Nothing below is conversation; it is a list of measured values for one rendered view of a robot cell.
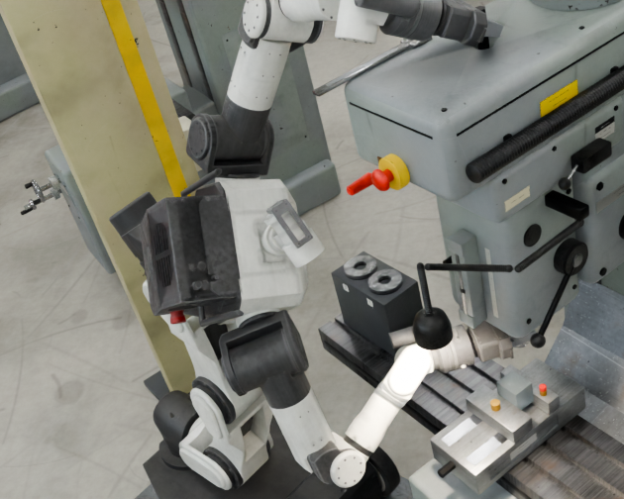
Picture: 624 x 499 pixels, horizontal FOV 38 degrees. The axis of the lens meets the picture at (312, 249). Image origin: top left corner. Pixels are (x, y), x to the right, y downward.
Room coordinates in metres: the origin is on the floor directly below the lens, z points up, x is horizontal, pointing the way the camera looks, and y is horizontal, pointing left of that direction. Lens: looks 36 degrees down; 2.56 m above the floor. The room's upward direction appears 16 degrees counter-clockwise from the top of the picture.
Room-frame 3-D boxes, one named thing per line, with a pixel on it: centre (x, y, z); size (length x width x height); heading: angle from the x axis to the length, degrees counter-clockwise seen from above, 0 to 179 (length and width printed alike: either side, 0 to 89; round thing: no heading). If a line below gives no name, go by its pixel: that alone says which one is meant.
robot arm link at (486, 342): (1.37, -0.28, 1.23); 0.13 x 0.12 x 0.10; 2
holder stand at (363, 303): (1.86, -0.14, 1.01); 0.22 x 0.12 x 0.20; 29
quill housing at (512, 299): (1.38, -0.38, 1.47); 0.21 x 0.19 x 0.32; 27
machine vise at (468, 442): (1.39, -0.33, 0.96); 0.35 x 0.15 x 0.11; 117
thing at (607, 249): (1.46, -0.55, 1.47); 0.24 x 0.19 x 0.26; 27
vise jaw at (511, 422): (1.38, -0.31, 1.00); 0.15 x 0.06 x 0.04; 27
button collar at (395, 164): (1.27, -0.17, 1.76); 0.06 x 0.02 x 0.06; 27
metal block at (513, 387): (1.40, -0.36, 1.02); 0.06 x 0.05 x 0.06; 27
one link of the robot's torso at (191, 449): (1.81, 0.39, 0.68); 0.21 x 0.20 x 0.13; 38
